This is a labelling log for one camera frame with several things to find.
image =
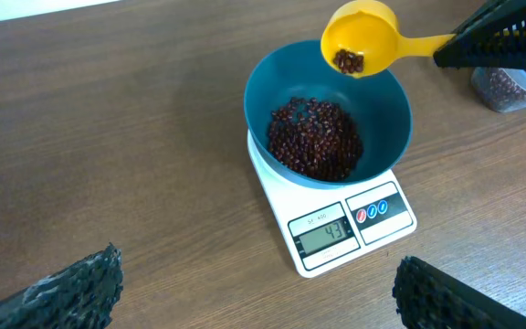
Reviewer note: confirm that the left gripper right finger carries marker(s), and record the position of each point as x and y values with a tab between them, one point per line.
428	298

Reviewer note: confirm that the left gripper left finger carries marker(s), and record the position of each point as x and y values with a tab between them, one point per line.
79	296

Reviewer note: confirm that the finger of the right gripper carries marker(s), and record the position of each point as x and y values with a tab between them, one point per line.
495	15
485	49

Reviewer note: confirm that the yellow plastic measuring scoop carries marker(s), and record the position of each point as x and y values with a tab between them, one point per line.
362	39

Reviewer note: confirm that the red adzuki beans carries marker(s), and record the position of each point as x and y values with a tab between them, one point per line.
315	138

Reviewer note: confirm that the white digital kitchen scale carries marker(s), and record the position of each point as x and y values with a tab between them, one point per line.
326	228

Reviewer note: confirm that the blue plastic bowl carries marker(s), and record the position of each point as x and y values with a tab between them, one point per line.
377	104

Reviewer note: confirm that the clear plastic container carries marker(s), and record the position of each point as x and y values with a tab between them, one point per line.
501	90

